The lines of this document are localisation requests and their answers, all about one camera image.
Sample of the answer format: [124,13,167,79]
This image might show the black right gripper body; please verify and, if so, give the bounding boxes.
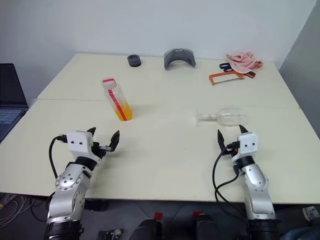
[225,141,241,157]

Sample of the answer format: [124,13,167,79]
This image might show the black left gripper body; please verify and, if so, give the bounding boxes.
[90,140,112,161]

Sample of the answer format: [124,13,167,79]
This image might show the clear wine glass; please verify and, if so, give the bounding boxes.
[194,106,246,128]

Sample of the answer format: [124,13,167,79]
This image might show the clear bottle with orange juice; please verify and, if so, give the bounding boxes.
[101,77,134,122]

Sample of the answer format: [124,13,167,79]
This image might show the white pink bottle cap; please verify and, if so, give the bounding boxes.
[101,77,117,90]

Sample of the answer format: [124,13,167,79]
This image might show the black block under table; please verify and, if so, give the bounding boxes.
[84,199,110,212]

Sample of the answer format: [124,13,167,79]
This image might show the orange hacksaw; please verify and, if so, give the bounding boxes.
[208,69,256,87]

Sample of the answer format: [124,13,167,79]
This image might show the pink crumpled cloth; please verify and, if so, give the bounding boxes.
[225,51,264,75]

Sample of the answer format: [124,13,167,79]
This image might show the dark rounded shape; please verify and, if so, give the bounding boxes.
[131,218,163,240]
[194,212,221,240]

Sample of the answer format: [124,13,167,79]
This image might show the dark grey round holder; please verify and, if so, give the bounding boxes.
[126,54,143,68]

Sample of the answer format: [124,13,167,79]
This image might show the black wheeled floor device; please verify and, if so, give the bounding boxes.
[96,228,123,240]

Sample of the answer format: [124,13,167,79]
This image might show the dark laptop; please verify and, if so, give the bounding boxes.
[0,63,29,144]

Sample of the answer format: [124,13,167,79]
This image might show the grey curved visor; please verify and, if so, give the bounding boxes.
[163,47,196,71]

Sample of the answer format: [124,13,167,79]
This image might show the blue denim fabric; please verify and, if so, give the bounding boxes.
[282,222,320,240]

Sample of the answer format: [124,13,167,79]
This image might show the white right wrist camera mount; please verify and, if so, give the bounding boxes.
[231,132,260,163]

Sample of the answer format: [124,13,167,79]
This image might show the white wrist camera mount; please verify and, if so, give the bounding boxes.
[66,130,102,168]
[231,132,260,163]

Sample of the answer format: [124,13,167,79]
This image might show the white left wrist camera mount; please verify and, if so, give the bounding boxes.
[66,130,102,168]

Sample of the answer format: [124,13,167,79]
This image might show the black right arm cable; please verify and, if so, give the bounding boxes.
[212,141,251,226]

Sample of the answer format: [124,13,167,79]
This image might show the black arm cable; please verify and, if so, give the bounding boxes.
[212,141,251,226]
[48,134,69,180]

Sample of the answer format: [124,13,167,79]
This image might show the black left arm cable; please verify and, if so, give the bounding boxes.
[48,134,69,180]

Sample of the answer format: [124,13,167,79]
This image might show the black floor cable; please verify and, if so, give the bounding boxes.
[29,197,51,223]

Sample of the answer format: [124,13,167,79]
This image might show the white floor cables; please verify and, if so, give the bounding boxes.
[0,193,33,226]

